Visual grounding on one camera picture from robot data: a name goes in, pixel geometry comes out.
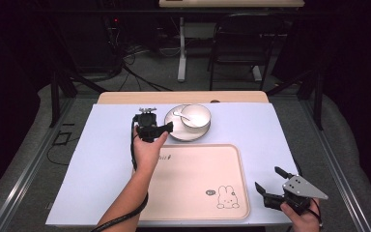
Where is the bundle of floor cables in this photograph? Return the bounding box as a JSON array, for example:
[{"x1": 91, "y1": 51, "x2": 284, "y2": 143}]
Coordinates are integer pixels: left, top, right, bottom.
[{"x1": 119, "y1": 43, "x2": 175, "y2": 93}]

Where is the white spoon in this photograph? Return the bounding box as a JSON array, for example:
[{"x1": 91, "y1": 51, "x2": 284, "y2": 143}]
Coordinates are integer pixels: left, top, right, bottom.
[{"x1": 172, "y1": 108, "x2": 201, "y2": 129}]

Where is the person's left hand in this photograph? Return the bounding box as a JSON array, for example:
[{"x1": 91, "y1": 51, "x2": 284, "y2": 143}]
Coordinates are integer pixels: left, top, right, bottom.
[{"x1": 132, "y1": 126, "x2": 170, "y2": 177}]

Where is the aluminium floor rail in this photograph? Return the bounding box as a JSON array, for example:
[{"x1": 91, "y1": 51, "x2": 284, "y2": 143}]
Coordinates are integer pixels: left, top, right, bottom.
[
  {"x1": 300, "y1": 100, "x2": 371, "y2": 232},
  {"x1": 0, "y1": 98, "x2": 75, "y2": 232}
]

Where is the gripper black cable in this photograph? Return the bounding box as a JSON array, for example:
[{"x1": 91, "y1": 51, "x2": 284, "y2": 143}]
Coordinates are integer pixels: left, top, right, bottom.
[
  {"x1": 308, "y1": 196, "x2": 325, "y2": 226},
  {"x1": 90, "y1": 116, "x2": 150, "y2": 232}
]

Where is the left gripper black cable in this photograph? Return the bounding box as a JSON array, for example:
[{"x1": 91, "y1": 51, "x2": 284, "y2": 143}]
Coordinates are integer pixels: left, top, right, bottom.
[{"x1": 90, "y1": 116, "x2": 150, "y2": 232}]

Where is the black floor cable with box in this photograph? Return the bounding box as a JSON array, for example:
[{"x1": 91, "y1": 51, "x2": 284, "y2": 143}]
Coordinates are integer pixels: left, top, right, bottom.
[{"x1": 46, "y1": 122, "x2": 82, "y2": 167}]

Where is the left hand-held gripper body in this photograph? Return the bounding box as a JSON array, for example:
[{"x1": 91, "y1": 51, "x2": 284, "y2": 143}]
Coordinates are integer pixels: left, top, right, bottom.
[{"x1": 133, "y1": 106, "x2": 164, "y2": 144}]

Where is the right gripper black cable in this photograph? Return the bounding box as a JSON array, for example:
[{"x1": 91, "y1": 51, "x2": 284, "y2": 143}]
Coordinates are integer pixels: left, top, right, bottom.
[{"x1": 308, "y1": 196, "x2": 325, "y2": 226}]

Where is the black metal stand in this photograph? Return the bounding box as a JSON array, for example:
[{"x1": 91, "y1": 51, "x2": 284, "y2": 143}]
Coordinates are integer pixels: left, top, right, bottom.
[
  {"x1": 266, "y1": 69, "x2": 325, "y2": 131},
  {"x1": 48, "y1": 69, "x2": 108, "y2": 129}
]

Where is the pink rabbit print tray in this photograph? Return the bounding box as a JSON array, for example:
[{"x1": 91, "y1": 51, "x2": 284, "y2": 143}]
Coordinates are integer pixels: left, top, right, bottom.
[{"x1": 130, "y1": 143, "x2": 251, "y2": 221}]

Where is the white desk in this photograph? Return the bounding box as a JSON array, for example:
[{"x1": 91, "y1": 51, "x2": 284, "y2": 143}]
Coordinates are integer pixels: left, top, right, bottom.
[{"x1": 158, "y1": 0, "x2": 305, "y2": 83}]

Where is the person's right hand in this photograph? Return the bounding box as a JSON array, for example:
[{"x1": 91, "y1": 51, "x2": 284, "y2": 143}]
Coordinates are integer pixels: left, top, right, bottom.
[{"x1": 279, "y1": 198, "x2": 322, "y2": 232}]

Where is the black chair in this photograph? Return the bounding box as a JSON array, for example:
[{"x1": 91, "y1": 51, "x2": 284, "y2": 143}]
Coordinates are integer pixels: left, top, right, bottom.
[{"x1": 207, "y1": 13, "x2": 286, "y2": 91}]

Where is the white bowl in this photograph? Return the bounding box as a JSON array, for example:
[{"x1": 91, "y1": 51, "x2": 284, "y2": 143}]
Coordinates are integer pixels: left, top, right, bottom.
[{"x1": 180, "y1": 103, "x2": 213, "y2": 131}]

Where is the black equipment with red light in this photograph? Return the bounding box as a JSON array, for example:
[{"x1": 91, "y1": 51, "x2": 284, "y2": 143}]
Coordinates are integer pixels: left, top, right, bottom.
[{"x1": 101, "y1": 14, "x2": 125, "y2": 76}]

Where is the white plate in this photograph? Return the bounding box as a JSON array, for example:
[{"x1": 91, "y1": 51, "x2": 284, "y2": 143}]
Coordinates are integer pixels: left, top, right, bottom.
[{"x1": 163, "y1": 104, "x2": 213, "y2": 142}]

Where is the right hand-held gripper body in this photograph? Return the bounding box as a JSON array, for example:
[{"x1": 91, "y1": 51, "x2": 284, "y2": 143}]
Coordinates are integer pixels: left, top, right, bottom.
[{"x1": 263, "y1": 174, "x2": 329, "y2": 216}]

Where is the light blue table mat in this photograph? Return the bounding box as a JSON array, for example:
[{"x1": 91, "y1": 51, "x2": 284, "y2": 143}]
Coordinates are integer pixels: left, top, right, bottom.
[{"x1": 45, "y1": 101, "x2": 299, "y2": 226}]

